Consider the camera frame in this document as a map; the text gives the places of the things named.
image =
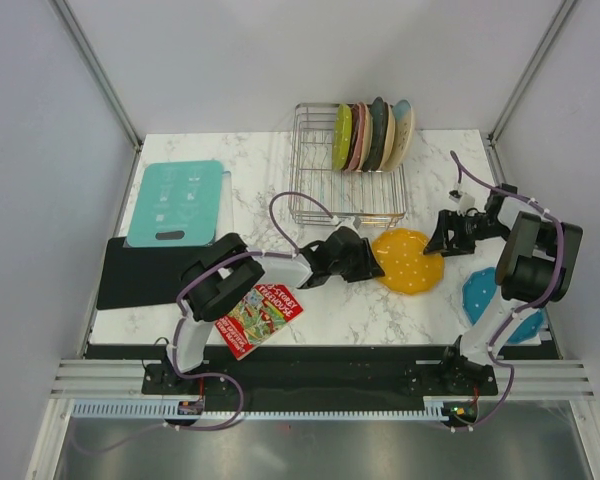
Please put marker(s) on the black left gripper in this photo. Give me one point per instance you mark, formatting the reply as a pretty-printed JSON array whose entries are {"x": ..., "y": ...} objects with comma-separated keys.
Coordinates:
[{"x": 368, "y": 267}]

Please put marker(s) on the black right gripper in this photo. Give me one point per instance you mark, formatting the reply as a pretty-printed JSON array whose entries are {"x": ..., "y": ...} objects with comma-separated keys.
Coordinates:
[{"x": 448, "y": 221}]

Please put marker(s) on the orange polka dot plate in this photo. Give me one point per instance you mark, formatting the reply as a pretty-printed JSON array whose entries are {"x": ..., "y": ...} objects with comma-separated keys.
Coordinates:
[{"x": 407, "y": 270}]

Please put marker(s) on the wire dish rack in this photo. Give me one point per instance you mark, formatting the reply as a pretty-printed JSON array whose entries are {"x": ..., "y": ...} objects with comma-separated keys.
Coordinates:
[{"x": 377, "y": 199}]

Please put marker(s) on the green polka dot plate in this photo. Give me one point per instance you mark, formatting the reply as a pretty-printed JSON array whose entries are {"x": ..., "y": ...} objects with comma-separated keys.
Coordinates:
[{"x": 342, "y": 135}]

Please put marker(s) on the pink polka dot plate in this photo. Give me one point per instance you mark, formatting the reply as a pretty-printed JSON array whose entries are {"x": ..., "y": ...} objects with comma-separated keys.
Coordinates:
[{"x": 357, "y": 137}]

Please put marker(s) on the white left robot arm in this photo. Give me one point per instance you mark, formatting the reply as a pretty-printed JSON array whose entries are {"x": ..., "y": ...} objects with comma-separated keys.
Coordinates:
[{"x": 226, "y": 271}]

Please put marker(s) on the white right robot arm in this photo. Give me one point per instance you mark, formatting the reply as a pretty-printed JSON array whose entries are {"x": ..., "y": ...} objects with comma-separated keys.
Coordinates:
[{"x": 535, "y": 268}]

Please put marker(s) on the blue polka dot plate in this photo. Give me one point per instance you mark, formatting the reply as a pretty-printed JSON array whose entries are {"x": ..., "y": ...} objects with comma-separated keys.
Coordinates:
[{"x": 479, "y": 290}]

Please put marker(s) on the red children's book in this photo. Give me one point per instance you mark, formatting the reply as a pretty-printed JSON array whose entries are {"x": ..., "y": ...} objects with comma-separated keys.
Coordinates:
[{"x": 265, "y": 310}]

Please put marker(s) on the cream and blue plate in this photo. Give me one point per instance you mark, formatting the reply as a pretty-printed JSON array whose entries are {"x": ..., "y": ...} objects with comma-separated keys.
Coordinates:
[{"x": 402, "y": 120}]

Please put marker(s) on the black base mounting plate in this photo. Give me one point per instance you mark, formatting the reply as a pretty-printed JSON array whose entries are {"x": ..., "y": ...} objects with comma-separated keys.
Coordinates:
[{"x": 318, "y": 377}]

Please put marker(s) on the dark teal plate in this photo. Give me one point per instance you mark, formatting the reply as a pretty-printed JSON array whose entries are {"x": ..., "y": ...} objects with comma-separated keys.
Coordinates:
[{"x": 379, "y": 111}]

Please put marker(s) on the teal cutting board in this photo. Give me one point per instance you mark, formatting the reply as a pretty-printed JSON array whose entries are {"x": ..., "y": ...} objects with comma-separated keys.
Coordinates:
[{"x": 178, "y": 204}]

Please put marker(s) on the black mat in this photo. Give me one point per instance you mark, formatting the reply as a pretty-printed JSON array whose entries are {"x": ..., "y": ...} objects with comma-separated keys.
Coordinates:
[{"x": 144, "y": 276}]

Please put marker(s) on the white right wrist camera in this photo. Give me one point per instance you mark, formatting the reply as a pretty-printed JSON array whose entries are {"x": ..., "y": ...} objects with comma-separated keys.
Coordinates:
[{"x": 464, "y": 201}]

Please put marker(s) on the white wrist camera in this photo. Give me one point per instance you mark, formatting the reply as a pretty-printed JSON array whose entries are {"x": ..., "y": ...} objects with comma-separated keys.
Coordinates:
[
  {"x": 464, "y": 201},
  {"x": 352, "y": 223}
]

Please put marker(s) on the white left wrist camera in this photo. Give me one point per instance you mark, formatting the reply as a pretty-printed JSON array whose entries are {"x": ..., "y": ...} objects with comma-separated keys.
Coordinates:
[{"x": 352, "y": 223}]

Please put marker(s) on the white slotted cable duct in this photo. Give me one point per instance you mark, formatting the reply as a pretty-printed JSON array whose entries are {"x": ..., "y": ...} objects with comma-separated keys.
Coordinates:
[{"x": 173, "y": 409}]

